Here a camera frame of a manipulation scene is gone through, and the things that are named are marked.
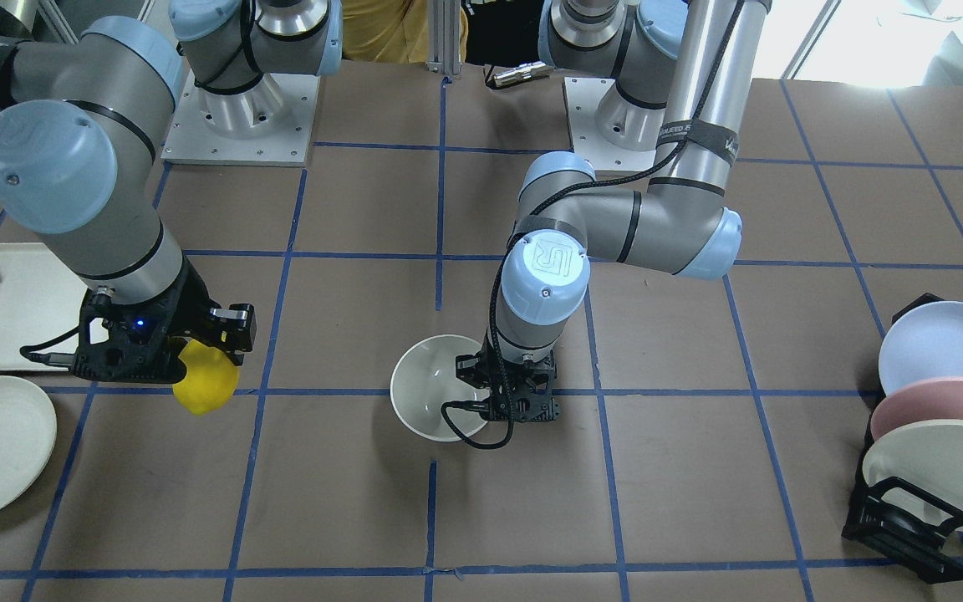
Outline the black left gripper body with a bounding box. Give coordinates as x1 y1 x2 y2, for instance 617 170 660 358
455 345 561 423

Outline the pink plate in rack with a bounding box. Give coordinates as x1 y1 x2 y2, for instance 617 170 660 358
869 377 963 439

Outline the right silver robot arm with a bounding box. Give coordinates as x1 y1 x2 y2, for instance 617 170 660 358
0 1 343 384

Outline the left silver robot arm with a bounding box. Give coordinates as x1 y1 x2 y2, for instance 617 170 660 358
441 1 772 423

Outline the white plate in rack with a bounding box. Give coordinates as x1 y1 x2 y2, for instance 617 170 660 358
861 420 963 511

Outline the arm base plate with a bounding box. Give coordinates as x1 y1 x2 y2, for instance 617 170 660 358
564 76 665 175
160 74 322 167

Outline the person in yellow shirt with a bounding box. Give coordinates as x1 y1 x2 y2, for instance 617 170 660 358
341 1 431 64

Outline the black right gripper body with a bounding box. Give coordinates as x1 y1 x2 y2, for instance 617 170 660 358
74 260 222 384

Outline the yellow lemon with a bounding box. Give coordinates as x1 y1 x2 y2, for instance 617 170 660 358
171 340 241 416

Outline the aluminium frame post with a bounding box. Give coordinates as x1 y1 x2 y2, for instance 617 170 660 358
425 0 463 79

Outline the white rectangular tray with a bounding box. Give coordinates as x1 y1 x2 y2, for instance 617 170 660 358
0 242 87 373

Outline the blue plate in rack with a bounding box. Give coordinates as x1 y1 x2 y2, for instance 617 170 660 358
878 301 963 394

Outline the white ceramic bowl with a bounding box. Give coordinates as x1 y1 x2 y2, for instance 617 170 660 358
390 334 489 442

